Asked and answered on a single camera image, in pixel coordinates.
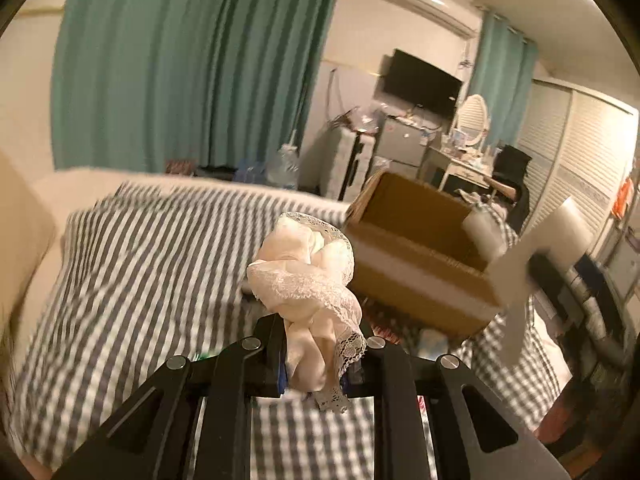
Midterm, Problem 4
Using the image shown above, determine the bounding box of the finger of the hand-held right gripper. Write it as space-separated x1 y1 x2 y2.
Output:
528 252 576 308

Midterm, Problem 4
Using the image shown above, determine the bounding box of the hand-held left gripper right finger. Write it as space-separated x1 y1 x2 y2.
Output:
345 320 571 480

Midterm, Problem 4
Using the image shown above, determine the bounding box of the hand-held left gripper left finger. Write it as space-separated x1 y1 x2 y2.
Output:
50 312 291 480

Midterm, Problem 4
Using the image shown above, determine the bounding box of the white plastic piece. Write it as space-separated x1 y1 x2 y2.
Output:
461 196 593 367

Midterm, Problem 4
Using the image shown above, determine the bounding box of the cream lace cloth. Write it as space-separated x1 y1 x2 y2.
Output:
246 212 368 413

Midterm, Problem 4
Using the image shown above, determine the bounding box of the brown cardboard box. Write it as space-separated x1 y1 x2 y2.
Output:
344 170 506 338

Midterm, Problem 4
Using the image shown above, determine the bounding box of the orange hanging cloth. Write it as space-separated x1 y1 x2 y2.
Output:
617 180 637 217

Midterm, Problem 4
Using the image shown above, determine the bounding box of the chair with black cloth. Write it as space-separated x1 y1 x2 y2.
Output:
492 145 533 236

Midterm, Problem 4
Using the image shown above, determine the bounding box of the white louvred wardrobe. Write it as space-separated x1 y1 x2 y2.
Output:
515 79 640 261

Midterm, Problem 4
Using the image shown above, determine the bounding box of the white dressing table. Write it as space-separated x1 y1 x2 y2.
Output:
422 145 501 196

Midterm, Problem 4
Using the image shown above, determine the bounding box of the grey checkered bed sheet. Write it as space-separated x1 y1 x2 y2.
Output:
10 182 571 480

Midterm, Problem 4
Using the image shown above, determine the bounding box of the white oval mirror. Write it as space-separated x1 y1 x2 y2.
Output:
452 94 490 148

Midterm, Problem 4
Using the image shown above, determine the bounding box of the grey mini fridge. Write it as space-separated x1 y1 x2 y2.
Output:
372 115 441 181

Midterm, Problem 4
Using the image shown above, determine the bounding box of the narrow teal curtain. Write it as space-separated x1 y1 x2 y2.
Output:
467 10 538 148

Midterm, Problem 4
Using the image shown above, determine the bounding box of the white suitcase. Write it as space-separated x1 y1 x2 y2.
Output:
320 127 376 198

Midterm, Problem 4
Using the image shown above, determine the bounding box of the black television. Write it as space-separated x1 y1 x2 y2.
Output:
377 49 463 117

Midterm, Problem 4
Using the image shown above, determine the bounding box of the cream pillow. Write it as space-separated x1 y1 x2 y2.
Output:
0 150 58 351

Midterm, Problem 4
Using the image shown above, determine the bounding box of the white air conditioner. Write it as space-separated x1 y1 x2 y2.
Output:
382 0 481 38

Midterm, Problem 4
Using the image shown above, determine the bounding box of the wide teal curtain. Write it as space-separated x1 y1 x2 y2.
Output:
50 0 348 173

